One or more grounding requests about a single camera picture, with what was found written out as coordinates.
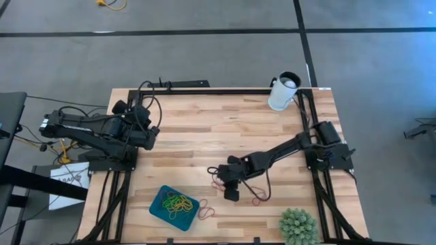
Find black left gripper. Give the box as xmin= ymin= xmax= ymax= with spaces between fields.
xmin=127 ymin=104 xmax=157 ymax=151

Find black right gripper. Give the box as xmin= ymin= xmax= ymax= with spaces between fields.
xmin=223 ymin=155 xmax=256 ymax=202

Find yellow and green rubber bands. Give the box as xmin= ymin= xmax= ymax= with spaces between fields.
xmin=167 ymin=195 xmax=195 ymax=221

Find teal plastic bin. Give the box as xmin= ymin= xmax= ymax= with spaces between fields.
xmin=149 ymin=184 xmax=201 ymax=233

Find green potted succulent plant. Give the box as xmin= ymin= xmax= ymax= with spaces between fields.
xmin=278 ymin=208 xmax=321 ymax=245

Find white printed paper box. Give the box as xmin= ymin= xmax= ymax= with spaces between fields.
xmin=48 ymin=161 xmax=91 ymax=211

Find white cup with ball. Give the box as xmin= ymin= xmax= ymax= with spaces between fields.
xmin=268 ymin=70 xmax=303 ymax=112

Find black floor beam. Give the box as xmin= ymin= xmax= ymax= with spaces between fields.
xmin=0 ymin=165 xmax=89 ymax=201

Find grey chair base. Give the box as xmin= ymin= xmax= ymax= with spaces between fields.
xmin=403 ymin=117 xmax=436 ymax=140

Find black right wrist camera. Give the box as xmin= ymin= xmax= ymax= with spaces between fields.
xmin=217 ymin=164 xmax=234 ymax=183

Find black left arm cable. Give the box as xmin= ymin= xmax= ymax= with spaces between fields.
xmin=134 ymin=80 xmax=163 ymax=132

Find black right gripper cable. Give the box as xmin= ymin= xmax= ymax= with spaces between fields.
xmin=240 ymin=168 xmax=273 ymax=202

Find black floor cable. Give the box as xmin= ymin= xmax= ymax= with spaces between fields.
xmin=26 ymin=95 xmax=108 ymax=110

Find yellow cable bundle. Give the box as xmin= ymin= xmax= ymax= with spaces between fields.
xmin=57 ymin=137 xmax=74 ymax=165

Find black aluminium table frame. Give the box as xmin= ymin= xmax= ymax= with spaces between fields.
xmin=80 ymin=87 xmax=371 ymax=245

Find yellow extension cord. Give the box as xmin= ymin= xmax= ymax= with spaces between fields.
xmin=96 ymin=0 xmax=127 ymax=12

